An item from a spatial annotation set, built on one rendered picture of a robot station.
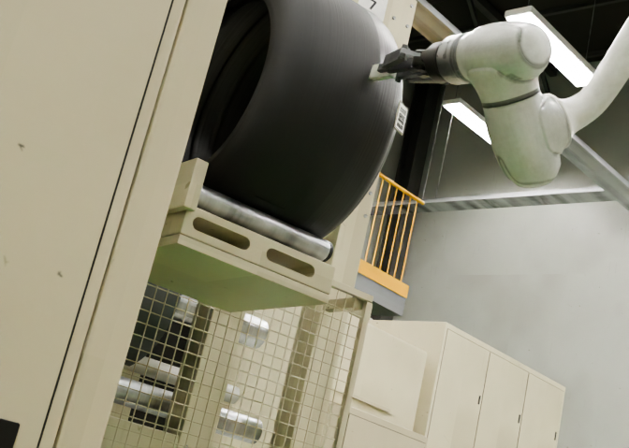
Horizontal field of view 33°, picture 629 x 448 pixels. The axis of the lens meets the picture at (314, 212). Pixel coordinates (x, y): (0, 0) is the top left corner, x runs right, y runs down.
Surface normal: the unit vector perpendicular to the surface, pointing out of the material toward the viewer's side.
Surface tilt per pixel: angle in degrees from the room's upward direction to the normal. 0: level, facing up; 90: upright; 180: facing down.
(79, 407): 90
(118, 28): 90
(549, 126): 104
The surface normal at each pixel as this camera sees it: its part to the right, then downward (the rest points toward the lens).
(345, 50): 0.62, -0.29
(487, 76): -0.71, 0.47
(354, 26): 0.63, -0.51
